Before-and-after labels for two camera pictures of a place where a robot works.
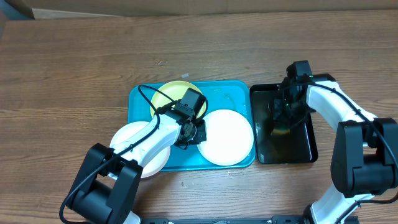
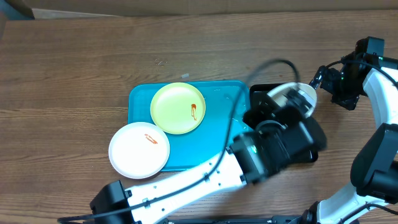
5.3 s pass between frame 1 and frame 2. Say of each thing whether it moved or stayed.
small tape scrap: stayed
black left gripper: moved
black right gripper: moved
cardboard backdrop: stayed
